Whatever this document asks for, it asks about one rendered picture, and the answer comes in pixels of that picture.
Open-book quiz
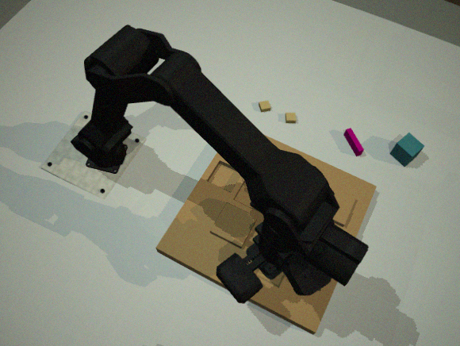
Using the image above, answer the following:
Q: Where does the magenta rectangular block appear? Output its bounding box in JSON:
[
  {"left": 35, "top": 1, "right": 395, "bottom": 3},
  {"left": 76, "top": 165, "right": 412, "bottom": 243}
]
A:
[{"left": 343, "top": 128, "right": 364, "bottom": 156}]

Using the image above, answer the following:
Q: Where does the teal cube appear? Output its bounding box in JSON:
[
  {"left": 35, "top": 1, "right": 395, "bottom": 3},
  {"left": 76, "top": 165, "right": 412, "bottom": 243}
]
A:
[{"left": 390, "top": 133, "right": 424, "bottom": 167}]

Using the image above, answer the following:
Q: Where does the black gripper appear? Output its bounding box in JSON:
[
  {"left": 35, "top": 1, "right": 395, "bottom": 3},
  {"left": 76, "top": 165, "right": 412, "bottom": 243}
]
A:
[{"left": 216, "top": 222, "right": 295, "bottom": 304}]

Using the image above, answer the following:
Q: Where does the tan square board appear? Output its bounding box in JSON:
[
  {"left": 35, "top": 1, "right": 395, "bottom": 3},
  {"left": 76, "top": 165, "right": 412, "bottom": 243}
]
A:
[{"left": 156, "top": 134, "right": 376, "bottom": 335}]

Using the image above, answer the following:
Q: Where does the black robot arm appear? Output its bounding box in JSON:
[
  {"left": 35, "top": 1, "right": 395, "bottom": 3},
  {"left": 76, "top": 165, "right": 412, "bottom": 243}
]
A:
[{"left": 71, "top": 25, "right": 369, "bottom": 296}]

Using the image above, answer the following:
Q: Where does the small yellow block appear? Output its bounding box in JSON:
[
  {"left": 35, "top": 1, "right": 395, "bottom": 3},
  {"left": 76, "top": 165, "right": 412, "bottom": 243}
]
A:
[
  {"left": 286, "top": 112, "right": 297, "bottom": 123},
  {"left": 259, "top": 100, "right": 271, "bottom": 112}
]

